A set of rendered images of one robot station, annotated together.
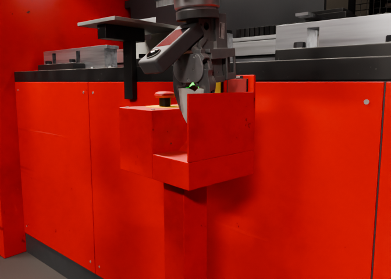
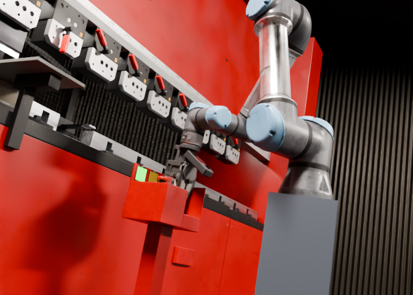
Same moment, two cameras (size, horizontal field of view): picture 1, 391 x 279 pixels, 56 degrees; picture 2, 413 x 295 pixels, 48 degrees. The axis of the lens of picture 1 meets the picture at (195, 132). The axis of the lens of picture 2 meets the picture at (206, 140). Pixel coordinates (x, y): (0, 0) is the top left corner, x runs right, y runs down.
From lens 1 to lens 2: 179 cm
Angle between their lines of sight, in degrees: 102
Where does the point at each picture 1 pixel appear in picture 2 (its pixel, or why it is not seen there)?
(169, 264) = (153, 283)
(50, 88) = not seen: outside the picture
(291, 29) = (100, 137)
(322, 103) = not seen: hidden behind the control
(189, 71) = (190, 174)
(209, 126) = (192, 202)
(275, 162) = (112, 224)
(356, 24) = (125, 150)
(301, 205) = (118, 251)
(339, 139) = not seen: hidden behind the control
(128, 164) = (167, 219)
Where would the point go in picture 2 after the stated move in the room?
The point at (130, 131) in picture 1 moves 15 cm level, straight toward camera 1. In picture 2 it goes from (173, 199) to (216, 209)
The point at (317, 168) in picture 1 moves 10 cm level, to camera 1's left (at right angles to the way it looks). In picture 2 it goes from (128, 228) to (130, 227)
